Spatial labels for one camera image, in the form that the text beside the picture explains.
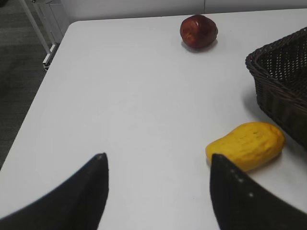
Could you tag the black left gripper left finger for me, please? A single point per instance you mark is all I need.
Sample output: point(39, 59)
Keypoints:
point(76, 204)

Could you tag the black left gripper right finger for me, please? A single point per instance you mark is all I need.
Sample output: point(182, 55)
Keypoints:
point(240, 203)

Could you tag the yellow mango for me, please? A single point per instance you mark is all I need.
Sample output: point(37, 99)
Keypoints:
point(249, 146)

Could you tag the black wicker basket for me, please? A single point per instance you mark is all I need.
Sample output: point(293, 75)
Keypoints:
point(279, 70)

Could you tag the red apple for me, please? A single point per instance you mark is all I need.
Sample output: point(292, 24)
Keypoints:
point(198, 31)

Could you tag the white metal frame leg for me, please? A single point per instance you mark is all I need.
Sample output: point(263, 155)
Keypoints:
point(50, 50)

